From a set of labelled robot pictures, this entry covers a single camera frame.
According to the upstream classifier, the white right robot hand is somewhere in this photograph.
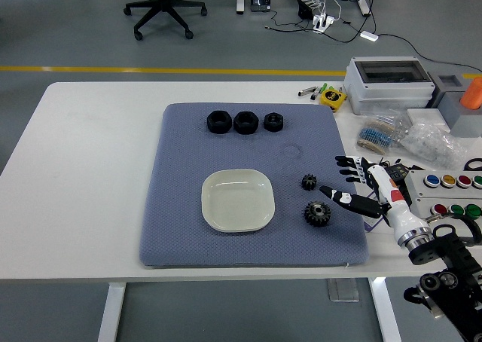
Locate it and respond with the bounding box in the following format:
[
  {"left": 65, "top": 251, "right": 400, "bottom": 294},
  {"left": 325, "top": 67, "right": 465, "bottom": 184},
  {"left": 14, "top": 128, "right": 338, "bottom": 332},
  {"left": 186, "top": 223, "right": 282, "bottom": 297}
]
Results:
[{"left": 319, "top": 155, "right": 431, "bottom": 242}]

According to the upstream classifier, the large black gear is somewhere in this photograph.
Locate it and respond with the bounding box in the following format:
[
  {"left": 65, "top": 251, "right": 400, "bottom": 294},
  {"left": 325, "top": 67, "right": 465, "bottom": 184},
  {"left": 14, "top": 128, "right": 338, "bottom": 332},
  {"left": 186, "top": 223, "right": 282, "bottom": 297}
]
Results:
[{"left": 303, "top": 200, "right": 332, "bottom": 228}]

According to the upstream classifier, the grey three-button control box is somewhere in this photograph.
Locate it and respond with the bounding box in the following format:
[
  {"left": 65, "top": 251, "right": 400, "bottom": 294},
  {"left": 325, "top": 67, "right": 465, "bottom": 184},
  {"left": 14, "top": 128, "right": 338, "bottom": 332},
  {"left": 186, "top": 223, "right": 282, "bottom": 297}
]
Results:
[{"left": 408, "top": 197, "right": 482, "bottom": 241}]

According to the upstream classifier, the grey four-button control box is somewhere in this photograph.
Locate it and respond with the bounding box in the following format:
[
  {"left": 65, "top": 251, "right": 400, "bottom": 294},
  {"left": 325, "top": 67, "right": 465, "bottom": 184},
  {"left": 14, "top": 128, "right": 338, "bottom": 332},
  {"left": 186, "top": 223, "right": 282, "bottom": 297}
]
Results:
[{"left": 404, "top": 168, "right": 482, "bottom": 200}]

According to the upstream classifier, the white flat box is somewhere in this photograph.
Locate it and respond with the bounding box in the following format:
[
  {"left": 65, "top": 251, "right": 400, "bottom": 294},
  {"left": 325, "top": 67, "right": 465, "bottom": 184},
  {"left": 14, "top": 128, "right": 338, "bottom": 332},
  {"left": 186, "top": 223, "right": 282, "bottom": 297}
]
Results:
[{"left": 406, "top": 108, "right": 451, "bottom": 134}]

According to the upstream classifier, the small black hex nut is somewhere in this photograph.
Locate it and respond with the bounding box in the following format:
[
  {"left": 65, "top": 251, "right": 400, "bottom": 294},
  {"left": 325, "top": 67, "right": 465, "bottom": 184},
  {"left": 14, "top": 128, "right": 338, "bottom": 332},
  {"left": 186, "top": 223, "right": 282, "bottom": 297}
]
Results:
[{"left": 263, "top": 112, "right": 285, "bottom": 133}]

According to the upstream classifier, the large black hex nut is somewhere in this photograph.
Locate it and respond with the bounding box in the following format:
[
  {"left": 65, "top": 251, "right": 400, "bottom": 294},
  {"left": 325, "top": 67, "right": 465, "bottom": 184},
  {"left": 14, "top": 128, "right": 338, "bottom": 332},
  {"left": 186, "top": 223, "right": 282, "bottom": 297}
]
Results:
[
  {"left": 206, "top": 109, "right": 232, "bottom": 134},
  {"left": 233, "top": 110, "right": 259, "bottom": 135}
]

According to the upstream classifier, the purple-edged paper label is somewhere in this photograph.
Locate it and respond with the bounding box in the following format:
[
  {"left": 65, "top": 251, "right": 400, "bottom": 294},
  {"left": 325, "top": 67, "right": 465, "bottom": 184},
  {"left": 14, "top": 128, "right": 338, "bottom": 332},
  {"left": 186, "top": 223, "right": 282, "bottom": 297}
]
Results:
[{"left": 362, "top": 190, "right": 392, "bottom": 234}]

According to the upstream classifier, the small black display module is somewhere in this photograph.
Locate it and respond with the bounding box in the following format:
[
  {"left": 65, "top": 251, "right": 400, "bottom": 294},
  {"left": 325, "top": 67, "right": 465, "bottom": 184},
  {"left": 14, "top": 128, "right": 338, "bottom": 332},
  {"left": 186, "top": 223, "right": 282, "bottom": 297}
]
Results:
[{"left": 383, "top": 163, "right": 412, "bottom": 185}]

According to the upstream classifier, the bag of clear plastic parts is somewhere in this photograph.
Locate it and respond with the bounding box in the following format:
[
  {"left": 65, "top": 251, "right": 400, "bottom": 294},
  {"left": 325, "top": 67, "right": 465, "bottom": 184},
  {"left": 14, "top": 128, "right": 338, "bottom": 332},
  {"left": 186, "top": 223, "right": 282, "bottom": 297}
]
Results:
[{"left": 398, "top": 118, "right": 468, "bottom": 169}]

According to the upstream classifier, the bag of blue resistors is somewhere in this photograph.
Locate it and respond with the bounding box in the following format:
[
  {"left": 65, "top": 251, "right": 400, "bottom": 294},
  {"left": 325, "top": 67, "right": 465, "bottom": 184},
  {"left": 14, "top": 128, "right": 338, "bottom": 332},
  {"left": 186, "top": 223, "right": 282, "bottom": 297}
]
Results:
[{"left": 355, "top": 110, "right": 410, "bottom": 155}]

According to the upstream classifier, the grey floor socket plate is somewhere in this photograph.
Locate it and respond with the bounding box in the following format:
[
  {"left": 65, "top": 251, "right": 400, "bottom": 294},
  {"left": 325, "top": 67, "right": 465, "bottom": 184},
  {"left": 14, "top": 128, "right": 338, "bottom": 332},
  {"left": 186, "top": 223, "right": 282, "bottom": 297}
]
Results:
[{"left": 326, "top": 278, "right": 361, "bottom": 303}]

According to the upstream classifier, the white table leg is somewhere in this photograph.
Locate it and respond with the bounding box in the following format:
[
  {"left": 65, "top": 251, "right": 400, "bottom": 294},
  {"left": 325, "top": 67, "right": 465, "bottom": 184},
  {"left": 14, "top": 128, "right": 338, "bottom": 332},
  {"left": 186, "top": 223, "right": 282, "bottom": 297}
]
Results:
[
  {"left": 96, "top": 282, "right": 127, "bottom": 342},
  {"left": 368, "top": 276, "right": 403, "bottom": 342}
]

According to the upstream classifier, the grey block fixture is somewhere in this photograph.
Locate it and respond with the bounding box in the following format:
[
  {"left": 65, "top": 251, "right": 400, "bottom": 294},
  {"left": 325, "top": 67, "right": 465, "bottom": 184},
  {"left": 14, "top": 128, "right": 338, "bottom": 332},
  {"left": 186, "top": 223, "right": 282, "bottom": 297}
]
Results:
[{"left": 427, "top": 73, "right": 482, "bottom": 139}]

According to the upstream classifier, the yellow tape measure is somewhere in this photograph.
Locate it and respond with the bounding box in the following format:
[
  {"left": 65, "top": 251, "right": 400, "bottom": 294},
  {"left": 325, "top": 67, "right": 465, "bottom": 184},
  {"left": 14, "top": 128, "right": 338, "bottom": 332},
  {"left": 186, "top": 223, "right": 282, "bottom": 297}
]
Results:
[{"left": 319, "top": 88, "right": 348, "bottom": 111}]

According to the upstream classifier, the orange cylinder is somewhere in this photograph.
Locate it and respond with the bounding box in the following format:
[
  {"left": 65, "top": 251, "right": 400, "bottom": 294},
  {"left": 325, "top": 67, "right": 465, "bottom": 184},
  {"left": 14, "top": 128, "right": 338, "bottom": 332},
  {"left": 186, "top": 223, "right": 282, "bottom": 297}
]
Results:
[{"left": 459, "top": 77, "right": 482, "bottom": 111}]

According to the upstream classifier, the white square plate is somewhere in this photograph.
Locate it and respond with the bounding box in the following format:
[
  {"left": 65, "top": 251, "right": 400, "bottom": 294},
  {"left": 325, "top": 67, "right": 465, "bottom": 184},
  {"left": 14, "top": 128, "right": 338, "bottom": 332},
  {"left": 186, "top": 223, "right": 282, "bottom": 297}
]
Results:
[{"left": 200, "top": 168, "right": 276, "bottom": 234}]

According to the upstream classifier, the white power strip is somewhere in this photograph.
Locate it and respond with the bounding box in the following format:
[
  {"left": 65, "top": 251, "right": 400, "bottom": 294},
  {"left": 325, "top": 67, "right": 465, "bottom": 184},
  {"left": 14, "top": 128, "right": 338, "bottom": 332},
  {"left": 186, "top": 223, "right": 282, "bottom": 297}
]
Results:
[{"left": 312, "top": 14, "right": 337, "bottom": 33}]

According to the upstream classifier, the blue-grey textured mat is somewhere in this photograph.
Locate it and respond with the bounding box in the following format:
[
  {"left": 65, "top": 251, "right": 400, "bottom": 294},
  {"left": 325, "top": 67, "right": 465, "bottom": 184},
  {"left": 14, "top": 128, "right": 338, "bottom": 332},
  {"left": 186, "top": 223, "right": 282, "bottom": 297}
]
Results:
[{"left": 139, "top": 102, "right": 370, "bottom": 270}]

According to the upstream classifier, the black power adapter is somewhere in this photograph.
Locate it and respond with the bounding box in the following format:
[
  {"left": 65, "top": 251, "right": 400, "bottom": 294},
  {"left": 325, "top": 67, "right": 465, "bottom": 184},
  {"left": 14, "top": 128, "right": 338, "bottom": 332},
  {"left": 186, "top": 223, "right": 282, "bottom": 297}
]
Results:
[{"left": 297, "top": 0, "right": 316, "bottom": 20}]

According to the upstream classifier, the black office chair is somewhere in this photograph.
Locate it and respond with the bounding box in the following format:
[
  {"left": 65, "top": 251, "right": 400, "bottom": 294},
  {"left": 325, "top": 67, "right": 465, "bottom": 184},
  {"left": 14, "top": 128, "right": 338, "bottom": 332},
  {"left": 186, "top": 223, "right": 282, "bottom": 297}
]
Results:
[{"left": 123, "top": 0, "right": 209, "bottom": 41}]

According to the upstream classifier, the grey electrical enclosure box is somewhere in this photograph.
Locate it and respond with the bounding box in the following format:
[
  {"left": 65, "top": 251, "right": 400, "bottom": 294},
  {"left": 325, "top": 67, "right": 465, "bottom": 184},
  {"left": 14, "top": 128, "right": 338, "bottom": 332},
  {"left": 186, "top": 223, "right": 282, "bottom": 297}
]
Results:
[{"left": 343, "top": 56, "right": 437, "bottom": 116}]

